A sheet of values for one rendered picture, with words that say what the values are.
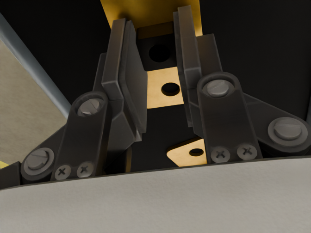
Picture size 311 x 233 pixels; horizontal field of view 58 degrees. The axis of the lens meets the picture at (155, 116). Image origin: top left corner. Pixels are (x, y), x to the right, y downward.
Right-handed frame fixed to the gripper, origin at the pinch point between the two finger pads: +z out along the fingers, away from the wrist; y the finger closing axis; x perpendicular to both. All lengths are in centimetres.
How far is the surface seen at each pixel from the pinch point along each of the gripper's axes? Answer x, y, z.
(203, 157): -9.9, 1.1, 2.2
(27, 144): -149, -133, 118
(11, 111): -111, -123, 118
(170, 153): -8.9, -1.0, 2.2
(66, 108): -3.1, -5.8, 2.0
